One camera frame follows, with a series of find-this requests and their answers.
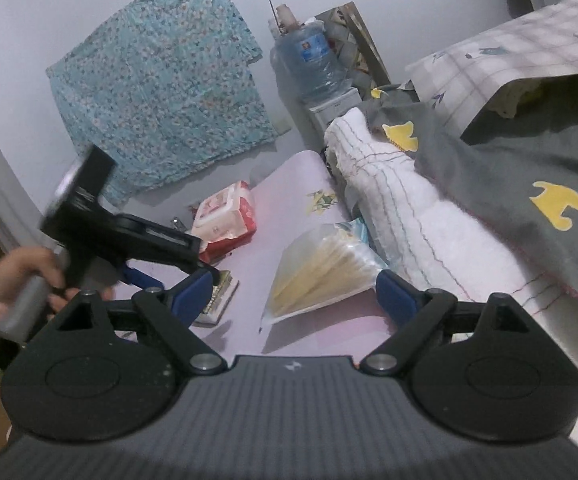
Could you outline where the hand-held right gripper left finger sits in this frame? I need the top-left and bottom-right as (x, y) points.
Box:
(58, 267), (227, 376)

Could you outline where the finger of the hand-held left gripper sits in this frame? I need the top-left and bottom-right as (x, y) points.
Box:
(169, 260), (221, 286)
(116, 260), (166, 292)

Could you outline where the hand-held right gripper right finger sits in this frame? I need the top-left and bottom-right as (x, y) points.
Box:
(360, 269), (532, 376)

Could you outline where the clear pack of yellow cloths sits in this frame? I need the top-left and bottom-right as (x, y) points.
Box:
(259, 220), (390, 333)

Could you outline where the person's left hand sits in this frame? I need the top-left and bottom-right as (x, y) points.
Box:
(0, 247), (82, 321)

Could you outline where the gold tin box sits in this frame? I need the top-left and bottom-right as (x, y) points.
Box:
(189, 270), (240, 328)

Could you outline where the red wet wipes packet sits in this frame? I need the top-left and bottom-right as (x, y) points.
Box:
(189, 180), (258, 263)

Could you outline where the white striped towel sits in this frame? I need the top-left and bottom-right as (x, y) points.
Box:
(324, 107), (570, 311)

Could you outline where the purple printed mat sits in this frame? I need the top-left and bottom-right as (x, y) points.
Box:
(119, 150), (420, 361)

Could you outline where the grey blanket with yellow figures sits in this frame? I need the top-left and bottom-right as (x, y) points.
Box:
(364, 75), (578, 321)

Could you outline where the white water dispenser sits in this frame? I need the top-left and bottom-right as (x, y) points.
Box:
(308, 86), (362, 133)

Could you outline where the large blue water bottle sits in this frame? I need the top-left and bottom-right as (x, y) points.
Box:
(271, 19), (352, 103)

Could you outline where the patterned folded board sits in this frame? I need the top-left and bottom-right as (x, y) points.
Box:
(314, 1), (392, 91)

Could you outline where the beige thread spool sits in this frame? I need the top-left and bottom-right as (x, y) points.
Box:
(268, 0), (302, 36)

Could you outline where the white checked cloth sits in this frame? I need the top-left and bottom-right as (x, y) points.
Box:
(405, 0), (578, 136)

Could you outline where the blue floral wall cloth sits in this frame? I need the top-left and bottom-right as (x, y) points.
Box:
(45, 0), (280, 206)

